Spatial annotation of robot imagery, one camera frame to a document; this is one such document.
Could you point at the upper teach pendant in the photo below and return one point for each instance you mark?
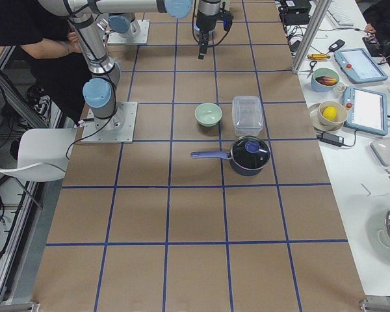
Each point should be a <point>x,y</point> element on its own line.
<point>358,65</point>

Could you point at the dark blue saucepan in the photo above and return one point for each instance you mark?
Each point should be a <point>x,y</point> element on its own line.
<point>247,156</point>

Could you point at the green bowl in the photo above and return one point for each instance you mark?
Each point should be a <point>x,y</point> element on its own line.
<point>208,114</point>

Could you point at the clear plastic container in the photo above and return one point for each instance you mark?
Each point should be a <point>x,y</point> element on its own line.
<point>247,115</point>

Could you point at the beige bowl with lemon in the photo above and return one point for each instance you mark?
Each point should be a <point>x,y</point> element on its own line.
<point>331,113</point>

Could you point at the white chair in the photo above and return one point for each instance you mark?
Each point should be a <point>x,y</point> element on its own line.
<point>42,155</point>

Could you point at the person in black shirt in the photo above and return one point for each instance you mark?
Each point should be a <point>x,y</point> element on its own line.
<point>51,49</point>

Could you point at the aluminium frame post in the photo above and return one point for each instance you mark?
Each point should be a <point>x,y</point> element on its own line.
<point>318,15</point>

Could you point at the teach pendant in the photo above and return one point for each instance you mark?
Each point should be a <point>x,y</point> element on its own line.
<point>367,110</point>
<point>358,65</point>

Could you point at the black computer box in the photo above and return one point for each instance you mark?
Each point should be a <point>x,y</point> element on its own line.
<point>294,12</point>

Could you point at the black car key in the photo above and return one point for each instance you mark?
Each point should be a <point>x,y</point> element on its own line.
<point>336,45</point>

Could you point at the grey lidded box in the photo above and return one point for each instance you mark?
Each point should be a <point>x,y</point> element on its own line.
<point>381,149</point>

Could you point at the lower teach pendant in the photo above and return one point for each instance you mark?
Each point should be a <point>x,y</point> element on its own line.
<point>367,110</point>

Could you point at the beige plate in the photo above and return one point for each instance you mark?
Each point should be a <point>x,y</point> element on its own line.
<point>313,112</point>

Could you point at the light blue fruit bowl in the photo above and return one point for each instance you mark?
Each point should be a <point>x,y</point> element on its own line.
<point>324,80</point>

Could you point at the black power adapter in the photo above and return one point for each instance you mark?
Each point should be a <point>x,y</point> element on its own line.
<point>331,139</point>

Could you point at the yellow screwdriver tool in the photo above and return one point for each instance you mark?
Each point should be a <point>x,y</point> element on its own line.
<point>318,56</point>

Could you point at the scissors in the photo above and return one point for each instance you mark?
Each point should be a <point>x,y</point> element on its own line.
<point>312,65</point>

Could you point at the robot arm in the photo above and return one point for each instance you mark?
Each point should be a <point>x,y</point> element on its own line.
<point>124,29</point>
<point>80,15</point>

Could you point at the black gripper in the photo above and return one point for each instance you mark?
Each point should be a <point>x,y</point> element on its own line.
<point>203,34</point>

